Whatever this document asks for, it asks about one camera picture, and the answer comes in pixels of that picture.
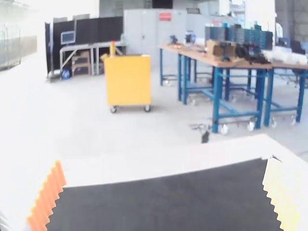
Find black partition panel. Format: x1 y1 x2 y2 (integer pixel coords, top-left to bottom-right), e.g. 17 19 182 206
44 16 124 79

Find grey metal cabinet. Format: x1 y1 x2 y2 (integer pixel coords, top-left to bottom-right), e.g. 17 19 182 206
123 9 189 74

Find yellow wheeled cart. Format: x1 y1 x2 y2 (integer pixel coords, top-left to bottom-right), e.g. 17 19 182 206
103 53 153 114

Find black mat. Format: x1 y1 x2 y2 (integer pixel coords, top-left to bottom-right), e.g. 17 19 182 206
46 157 283 231

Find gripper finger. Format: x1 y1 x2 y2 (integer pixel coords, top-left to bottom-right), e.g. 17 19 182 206
0 159 68 231
261 158 308 231

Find grey metal bench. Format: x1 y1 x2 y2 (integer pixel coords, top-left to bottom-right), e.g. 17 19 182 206
59 41 128 77

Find small monitor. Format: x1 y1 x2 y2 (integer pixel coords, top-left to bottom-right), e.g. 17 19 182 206
60 31 76 46

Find blue workbench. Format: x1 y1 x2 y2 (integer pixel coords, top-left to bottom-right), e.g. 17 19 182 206
158 42 218 88
177 47 274 134
263 60 308 128

